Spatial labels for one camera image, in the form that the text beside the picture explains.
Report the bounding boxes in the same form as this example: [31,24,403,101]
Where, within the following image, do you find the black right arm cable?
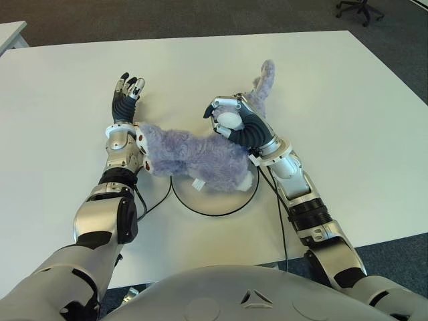
[259,167,292,274]

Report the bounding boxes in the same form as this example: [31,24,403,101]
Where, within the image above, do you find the white plate black rim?
[169,165,261,217]

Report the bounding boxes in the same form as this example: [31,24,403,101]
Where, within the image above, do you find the purple plush bunny doll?
[135,59,278,194]

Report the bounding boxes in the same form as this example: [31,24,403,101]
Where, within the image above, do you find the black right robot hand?
[203,94,281,152]

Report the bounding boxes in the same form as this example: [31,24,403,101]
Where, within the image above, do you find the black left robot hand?
[111,72,145,125]

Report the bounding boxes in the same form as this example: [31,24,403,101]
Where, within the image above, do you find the silver robot torso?
[100,265,382,321]

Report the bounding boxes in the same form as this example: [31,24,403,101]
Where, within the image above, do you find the black office chair base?
[336,0,385,27]

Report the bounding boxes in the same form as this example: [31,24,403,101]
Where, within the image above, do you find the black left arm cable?
[133,182,173,221]

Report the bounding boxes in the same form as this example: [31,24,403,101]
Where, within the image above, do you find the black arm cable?
[259,167,292,274]
[133,182,173,221]

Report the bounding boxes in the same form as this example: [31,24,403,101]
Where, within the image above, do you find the grey side table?
[0,20,29,58]

